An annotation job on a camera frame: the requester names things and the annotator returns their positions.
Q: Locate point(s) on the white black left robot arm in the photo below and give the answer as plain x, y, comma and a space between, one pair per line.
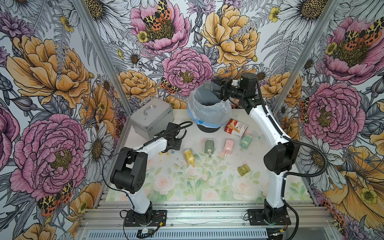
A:
130, 169

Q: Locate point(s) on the red white cardboard box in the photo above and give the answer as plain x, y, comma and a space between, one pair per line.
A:
235, 128

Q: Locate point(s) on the pink pencil sharpener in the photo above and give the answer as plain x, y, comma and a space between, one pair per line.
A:
228, 148

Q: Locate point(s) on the yellow pencil sharpener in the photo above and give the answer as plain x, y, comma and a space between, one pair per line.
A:
189, 157

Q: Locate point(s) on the floral table mat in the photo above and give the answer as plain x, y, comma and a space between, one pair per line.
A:
216, 179

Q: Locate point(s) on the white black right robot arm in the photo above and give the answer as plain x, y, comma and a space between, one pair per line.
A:
282, 154

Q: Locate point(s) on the blue transparent shavings tray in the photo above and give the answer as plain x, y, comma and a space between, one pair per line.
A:
215, 86

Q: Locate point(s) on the silver metal case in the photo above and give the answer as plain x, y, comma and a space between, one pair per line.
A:
152, 118

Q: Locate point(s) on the black bin with plastic liner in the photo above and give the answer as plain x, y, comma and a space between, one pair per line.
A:
207, 110

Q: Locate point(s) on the mint green pencil sharpener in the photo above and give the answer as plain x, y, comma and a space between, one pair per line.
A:
245, 142

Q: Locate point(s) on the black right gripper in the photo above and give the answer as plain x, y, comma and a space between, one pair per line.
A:
227, 82

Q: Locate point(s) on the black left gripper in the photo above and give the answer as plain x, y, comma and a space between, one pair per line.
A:
177, 145

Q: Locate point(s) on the yellow transparent shavings tray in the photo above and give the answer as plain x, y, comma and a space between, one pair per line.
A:
243, 170

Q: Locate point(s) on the dark green pencil sharpener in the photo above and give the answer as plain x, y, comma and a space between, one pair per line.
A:
209, 147

